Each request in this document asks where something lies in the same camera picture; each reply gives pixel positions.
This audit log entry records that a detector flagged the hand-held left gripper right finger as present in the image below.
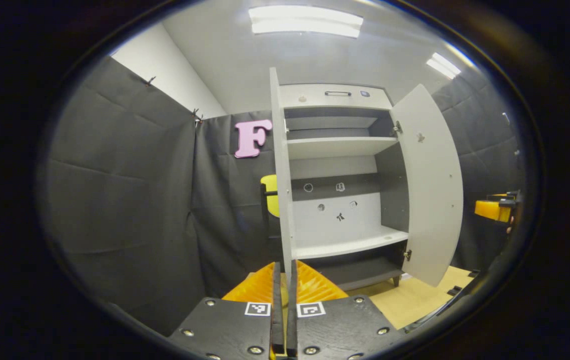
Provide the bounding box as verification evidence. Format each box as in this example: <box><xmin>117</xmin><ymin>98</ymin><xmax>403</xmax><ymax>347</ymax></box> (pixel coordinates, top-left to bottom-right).
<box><xmin>286</xmin><ymin>260</ymin><xmax>405</xmax><ymax>360</ymax></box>

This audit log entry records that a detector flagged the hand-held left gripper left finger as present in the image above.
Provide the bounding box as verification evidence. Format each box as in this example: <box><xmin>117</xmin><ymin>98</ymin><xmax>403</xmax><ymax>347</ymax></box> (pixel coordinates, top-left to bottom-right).
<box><xmin>167</xmin><ymin>261</ymin><xmax>285</xmax><ymax>360</ymax></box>

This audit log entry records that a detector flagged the shoe cabinet door cube sticker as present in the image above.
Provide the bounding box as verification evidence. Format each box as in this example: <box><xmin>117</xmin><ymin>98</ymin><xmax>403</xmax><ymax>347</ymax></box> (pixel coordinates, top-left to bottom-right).
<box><xmin>390</xmin><ymin>83</ymin><xmax>464</xmax><ymax>287</ymax></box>

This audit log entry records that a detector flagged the shoe cabinet door checkered sticker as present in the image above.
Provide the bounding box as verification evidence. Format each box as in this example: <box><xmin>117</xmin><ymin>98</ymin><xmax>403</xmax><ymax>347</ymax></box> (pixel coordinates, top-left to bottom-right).
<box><xmin>260</xmin><ymin>67</ymin><xmax>298</xmax><ymax>288</ymax></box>

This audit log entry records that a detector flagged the grey double-door shoe cabinet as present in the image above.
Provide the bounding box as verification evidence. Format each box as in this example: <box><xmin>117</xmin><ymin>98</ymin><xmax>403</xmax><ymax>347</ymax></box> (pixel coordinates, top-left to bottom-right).
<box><xmin>279</xmin><ymin>82</ymin><xmax>410</xmax><ymax>292</ymax></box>

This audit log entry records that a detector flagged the small ceiling light panel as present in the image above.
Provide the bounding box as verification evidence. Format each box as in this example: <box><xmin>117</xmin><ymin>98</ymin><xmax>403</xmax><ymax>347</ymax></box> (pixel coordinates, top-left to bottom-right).
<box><xmin>426</xmin><ymin>52</ymin><xmax>461</xmax><ymax>80</ymax></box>

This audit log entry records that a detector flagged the black backdrop cloth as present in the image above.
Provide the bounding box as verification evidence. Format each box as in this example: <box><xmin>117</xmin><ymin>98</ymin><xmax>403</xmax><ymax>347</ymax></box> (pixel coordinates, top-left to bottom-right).
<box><xmin>45</xmin><ymin>55</ymin><xmax>525</xmax><ymax>336</ymax></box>

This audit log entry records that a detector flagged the large ceiling light panel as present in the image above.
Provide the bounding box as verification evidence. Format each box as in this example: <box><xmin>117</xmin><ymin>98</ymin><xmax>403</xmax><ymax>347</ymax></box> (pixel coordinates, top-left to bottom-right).
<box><xmin>249</xmin><ymin>6</ymin><xmax>364</xmax><ymax>38</ymax></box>

